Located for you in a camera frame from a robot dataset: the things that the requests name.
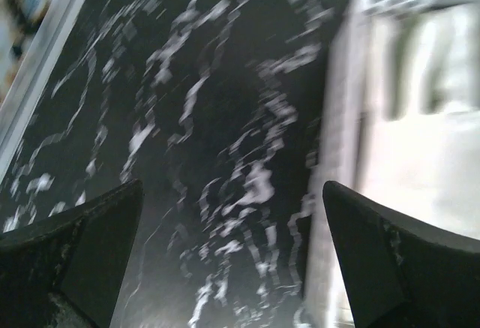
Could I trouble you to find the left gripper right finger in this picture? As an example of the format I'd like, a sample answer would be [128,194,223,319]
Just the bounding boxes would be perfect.
[322,181,479,328]

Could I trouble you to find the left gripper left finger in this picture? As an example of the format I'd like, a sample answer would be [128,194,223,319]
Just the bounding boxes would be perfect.
[1,180,143,327]

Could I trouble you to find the white plastic storage basket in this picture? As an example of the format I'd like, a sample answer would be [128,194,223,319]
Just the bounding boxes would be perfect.
[305,0,479,327]

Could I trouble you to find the white glove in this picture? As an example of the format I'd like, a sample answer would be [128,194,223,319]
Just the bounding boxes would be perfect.
[355,4,479,238]

